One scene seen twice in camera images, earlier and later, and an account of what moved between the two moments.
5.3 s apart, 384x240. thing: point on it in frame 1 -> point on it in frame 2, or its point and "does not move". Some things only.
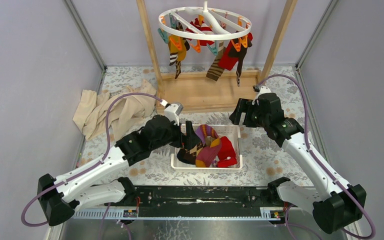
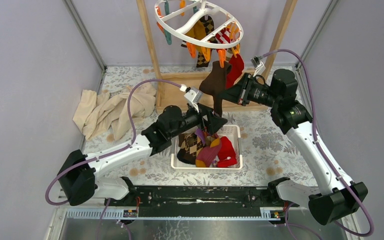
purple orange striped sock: x=209 y=152 does not move
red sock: x=226 y=154 does not move
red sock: x=226 y=61 -> x=237 y=65
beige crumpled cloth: x=91 y=117 does not move
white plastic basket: x=232 y=132 does not move
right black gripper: x=243 y=105 -> x=242 y=88
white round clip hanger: x=220 y=34 -> x=204 y=10
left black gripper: x=191 y=139 -> x=214 y=122
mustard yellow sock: x=177 y=56 -> x=198 y=31
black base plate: x=200 y=202 does not move
